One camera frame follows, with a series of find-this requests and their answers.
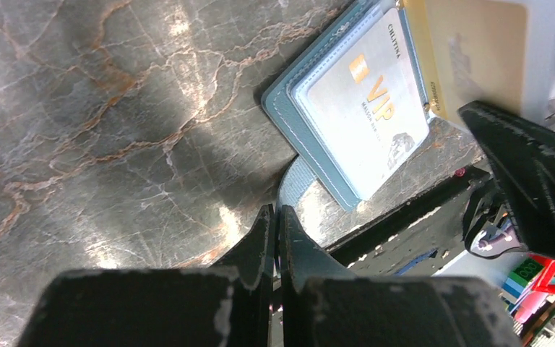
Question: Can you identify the colourful clutter beside table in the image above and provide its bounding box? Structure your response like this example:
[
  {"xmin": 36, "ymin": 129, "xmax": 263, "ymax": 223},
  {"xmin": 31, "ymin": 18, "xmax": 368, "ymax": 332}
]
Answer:
[{"xmin": 501, "ymin": 255, "xmax": 555, "ymax": 346}]

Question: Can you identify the blue card holder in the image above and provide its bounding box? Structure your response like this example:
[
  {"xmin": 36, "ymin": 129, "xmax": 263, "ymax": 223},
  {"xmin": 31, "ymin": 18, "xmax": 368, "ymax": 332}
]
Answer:
[{"xmin": 262, "ymin": 1, "xmax": 555, "ymax": 210}]

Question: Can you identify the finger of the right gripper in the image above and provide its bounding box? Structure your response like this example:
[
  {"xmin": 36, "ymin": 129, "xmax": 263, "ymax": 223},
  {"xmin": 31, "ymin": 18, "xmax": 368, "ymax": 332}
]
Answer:
[{"xmin": 457, "ymin": 101, "xmax": 555, "ymax": 260}]

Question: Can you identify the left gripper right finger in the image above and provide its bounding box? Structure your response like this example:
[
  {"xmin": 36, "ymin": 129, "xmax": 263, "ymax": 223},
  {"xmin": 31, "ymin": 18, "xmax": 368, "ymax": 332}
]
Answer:
[{"xmin": 279, "ymin": 205, "xmax": 520, "ymax": 346}]

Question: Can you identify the gold credit card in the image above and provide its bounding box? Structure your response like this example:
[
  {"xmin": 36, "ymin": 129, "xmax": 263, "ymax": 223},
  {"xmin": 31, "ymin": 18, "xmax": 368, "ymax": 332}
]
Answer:
[{"xmin": 404, "ymin": 1, "xmax": 528, "ymax": 124}]

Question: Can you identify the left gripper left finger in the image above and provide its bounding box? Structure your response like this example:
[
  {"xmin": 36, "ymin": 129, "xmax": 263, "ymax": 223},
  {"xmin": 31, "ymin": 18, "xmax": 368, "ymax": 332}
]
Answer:
[{"xmin": 18, "ymin": 205, "xmax": 275, "ymax": 346}]

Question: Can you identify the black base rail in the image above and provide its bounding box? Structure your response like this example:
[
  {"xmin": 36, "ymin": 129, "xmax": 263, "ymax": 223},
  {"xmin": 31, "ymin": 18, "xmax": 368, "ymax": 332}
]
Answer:
[{"xmin": 328, "ymin": 166, "xmax": 491, "ymax": 276}]

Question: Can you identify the silver VIP credit card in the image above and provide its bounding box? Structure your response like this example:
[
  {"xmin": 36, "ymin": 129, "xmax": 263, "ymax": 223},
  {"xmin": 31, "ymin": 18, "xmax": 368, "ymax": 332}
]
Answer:
[{"xmin": 294, "ymin": 9, "xmax": 429, "ymax": 200}]

